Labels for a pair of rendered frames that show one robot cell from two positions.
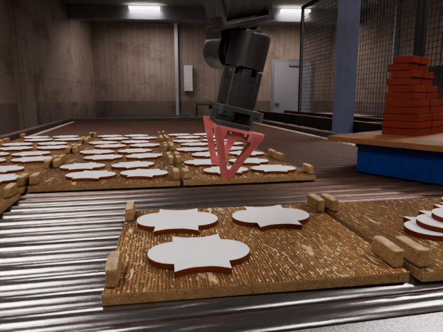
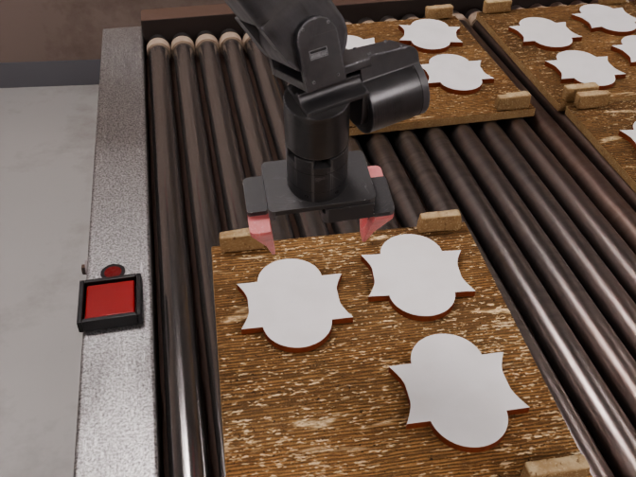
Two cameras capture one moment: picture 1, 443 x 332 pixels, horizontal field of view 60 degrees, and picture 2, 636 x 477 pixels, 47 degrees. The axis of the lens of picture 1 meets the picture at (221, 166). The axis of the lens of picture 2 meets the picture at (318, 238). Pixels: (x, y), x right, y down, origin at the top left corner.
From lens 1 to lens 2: 91 cm
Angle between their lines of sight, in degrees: 84
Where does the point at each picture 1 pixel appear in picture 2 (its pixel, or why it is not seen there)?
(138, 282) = (232, 265)
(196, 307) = (207, 319)
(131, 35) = not seen: outside the picture
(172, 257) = (273, 278)
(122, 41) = not seen: outside the picture
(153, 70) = not seen: outside the picture
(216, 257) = (269, 315)
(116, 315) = (202, 268)
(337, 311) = (176, 435)
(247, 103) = (291, 185)
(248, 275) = (237, 348)
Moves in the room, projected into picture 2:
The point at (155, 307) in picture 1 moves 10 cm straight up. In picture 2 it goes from (207, 290) to (199, 228)
